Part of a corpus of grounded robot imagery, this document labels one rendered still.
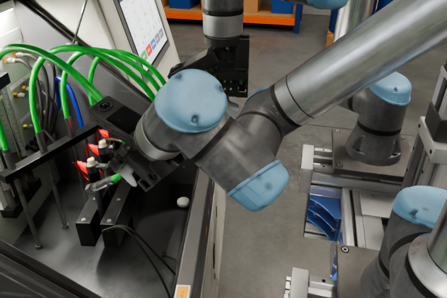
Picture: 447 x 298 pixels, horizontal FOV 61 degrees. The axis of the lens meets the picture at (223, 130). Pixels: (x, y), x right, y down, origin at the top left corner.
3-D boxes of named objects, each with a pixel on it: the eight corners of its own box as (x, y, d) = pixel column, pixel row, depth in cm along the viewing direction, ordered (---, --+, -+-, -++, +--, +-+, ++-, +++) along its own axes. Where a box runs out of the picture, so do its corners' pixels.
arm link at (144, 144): (130, 121, 50) (173, 89, 54) (122, 132, 53) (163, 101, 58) (167, 163, 50) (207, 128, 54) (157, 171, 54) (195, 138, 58)
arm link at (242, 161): (302, 148, 53) (245, 94, 52) (287, 199, 44) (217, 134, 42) (264, 176, 57) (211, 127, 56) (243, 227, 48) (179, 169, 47)
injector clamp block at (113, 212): (122, 267, 100) (114, 223, 92) (86, 265, 100) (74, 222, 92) (151, 185, 129) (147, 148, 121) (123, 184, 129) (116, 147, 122)
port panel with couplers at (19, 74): (34, 146, 110) (3, 40, 94) (23, 146, 110) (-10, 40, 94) (54, 124, 121) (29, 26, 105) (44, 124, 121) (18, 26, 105)
